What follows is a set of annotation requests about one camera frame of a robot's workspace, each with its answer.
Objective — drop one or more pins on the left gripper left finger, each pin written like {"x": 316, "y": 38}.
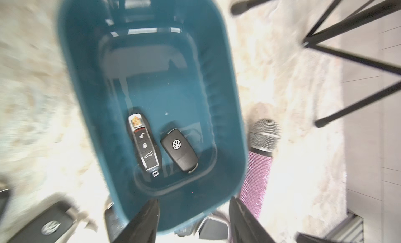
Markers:
{"x": 143, "y": 227}

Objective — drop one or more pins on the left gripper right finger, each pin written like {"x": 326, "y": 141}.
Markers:
{"x": 245, "y": 228}

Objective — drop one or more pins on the black Porsche key fob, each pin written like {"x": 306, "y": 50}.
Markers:
{"x": 149, "y": 155}

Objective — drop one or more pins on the black VW key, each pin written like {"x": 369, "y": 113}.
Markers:
{"x": 50, "y": 226}
{"x": 5, "y": 194}

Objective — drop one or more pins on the teal plastic storage box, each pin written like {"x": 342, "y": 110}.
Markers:
{"x": 169, "y": 60}

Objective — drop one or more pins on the aluminium rail frame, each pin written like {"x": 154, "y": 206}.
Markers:
{"x": 350, "y": 230}

